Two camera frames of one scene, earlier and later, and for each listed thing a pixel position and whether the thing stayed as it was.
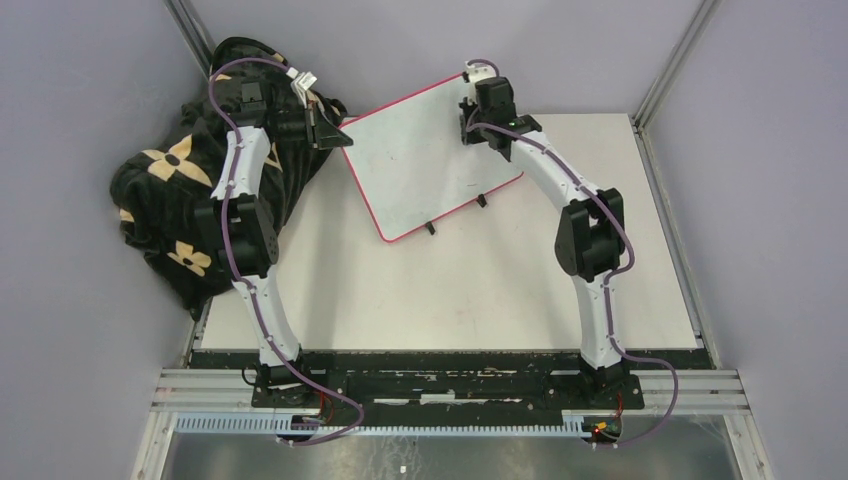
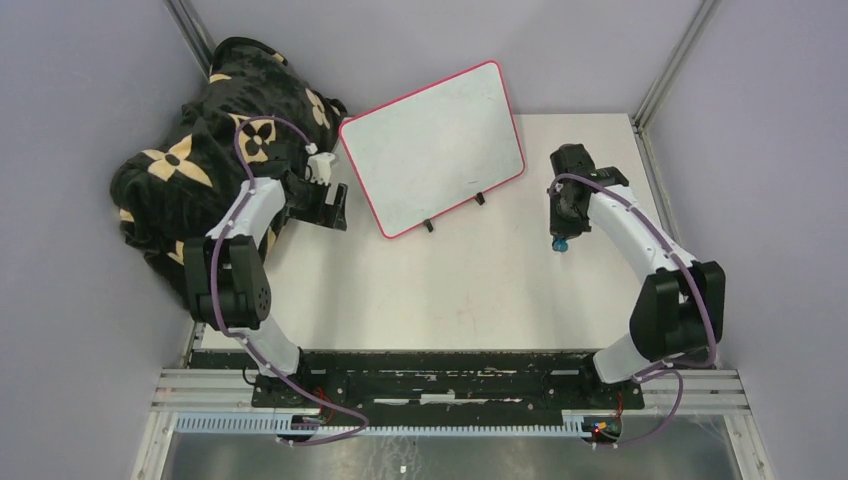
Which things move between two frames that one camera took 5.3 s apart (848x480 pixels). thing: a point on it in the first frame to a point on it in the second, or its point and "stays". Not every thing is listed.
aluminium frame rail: [205, 391] stays
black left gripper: [327, 136] to [323, 214]
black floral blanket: [156, 195] stays
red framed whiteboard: [413, 163] stays
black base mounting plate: [447, 383] stays
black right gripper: [467, 135] to [560, 228]
